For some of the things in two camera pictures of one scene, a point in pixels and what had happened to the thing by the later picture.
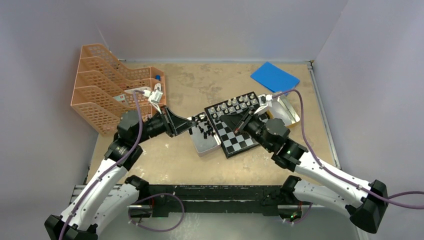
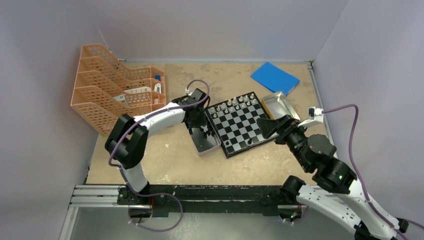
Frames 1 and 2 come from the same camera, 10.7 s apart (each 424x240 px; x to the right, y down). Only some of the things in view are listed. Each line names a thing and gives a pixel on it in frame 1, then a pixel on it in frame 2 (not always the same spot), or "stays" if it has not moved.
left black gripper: x=173 y=124 -> x=200 y=122
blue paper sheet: x=275 y=78 stays
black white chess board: x=233 y=144 stays
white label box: x=140 y=89 stays
